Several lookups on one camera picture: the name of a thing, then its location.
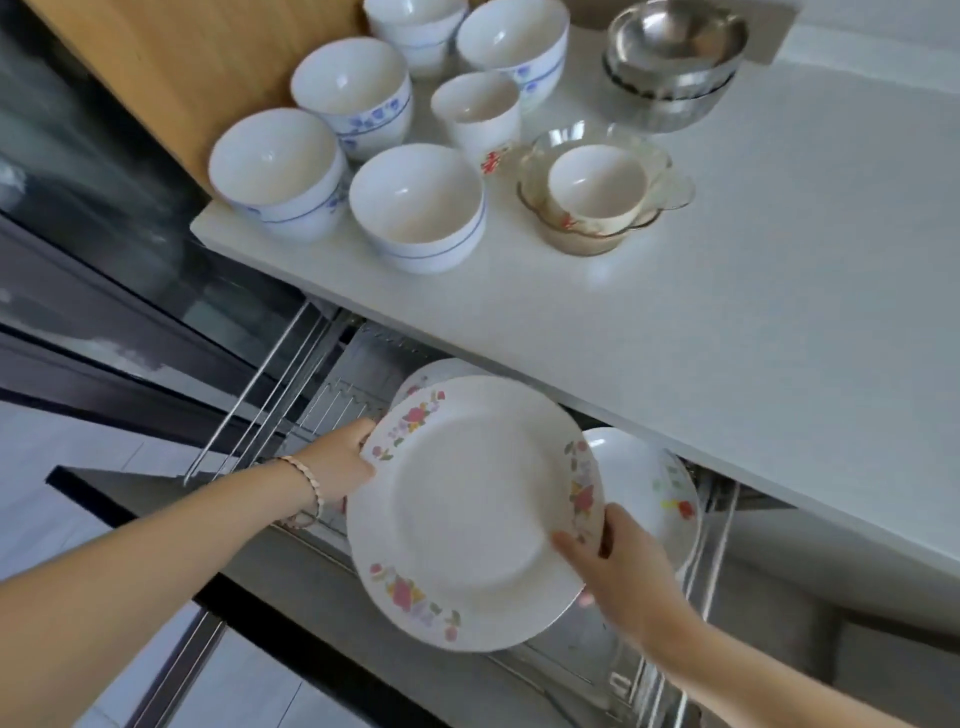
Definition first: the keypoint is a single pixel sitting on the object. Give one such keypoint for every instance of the person's left hand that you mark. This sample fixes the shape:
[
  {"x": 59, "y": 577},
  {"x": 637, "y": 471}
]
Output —
[{"x": 341, "y": 459}]

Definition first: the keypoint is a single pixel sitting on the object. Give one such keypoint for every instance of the person's right hand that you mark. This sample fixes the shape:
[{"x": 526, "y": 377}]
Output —
[{"x": 626, "y": 577}]

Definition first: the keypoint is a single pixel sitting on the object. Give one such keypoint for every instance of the person's right thumb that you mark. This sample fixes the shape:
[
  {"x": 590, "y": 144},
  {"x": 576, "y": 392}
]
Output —
[{"x": 571, "y": 548}]

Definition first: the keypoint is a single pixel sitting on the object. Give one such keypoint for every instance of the person's left thumb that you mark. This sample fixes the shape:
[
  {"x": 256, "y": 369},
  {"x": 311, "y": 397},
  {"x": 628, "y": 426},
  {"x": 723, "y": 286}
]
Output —
[{"x": 361, "y": 433}]

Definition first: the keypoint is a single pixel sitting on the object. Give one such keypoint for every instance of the white floral rimmed plate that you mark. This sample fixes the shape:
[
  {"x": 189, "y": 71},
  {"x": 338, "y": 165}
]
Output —
[
  {"x": 649, "y": 491},
  {"x": 431, "y": 373},
  {"x": 469, "y": 510}
]

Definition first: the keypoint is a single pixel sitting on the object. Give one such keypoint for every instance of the person's left forearm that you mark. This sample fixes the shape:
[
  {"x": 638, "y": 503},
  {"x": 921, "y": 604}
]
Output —
[{"x": 142, "y": 562}]

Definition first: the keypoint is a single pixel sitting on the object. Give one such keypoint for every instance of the person's right forearm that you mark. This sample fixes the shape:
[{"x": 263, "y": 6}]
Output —
[{"x": 757, "y": 675}]

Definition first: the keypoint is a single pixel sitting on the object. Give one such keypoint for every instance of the metal dish rack drawer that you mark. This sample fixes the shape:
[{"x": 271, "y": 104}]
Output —
[{"x": 352, "y": 390}]

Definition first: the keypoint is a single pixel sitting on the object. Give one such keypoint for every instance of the white bowl with blue line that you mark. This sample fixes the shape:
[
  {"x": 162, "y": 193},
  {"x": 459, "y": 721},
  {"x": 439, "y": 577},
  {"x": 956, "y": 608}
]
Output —
[
  {"x": 277, "y": 172},
  {"x": 417, "y": 206}
]

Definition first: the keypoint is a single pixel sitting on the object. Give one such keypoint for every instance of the black glass appliance door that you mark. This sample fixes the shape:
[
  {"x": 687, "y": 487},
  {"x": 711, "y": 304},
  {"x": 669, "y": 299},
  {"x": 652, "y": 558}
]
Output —
[{"x": 112, "y": 240}]

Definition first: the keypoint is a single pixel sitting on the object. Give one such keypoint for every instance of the white cup with red print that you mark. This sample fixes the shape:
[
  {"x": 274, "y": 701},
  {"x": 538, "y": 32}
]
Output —
[{"x": 478, "y": 116}]

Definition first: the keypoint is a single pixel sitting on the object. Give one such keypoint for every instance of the white bowl with blue flowers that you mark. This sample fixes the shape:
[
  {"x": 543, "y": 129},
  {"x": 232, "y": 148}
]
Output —
[
  {"x": 352, "y": 94},
  {"x": 514, "y": 45}
]

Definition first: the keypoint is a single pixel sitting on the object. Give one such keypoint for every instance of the small white cup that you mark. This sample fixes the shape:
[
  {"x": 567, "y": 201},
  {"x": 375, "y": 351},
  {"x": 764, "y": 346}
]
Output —
[{"x": 596, "y": 187}]

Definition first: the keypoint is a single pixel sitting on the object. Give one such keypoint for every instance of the clear glass flower-shaped bowl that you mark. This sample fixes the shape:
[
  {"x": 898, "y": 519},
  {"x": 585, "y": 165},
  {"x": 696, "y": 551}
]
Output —
[{"x": 637, "y": 161}]

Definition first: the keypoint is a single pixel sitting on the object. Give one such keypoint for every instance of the wooden cabinet panel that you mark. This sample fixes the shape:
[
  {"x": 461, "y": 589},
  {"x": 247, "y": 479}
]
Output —
[{"x": 195, "y": 67}]

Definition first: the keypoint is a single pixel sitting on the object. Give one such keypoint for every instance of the stack of white bowls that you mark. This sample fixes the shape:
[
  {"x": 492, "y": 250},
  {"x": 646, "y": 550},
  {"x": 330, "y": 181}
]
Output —
[{"x": 416, "y": 30}]

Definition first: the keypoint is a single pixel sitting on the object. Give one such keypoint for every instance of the stainless steel bowl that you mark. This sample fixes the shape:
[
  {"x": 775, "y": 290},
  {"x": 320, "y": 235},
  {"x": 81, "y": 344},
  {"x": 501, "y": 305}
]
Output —
[
  {"x": 675, "y": 41},
  {"x": 667, "y": 105}
]

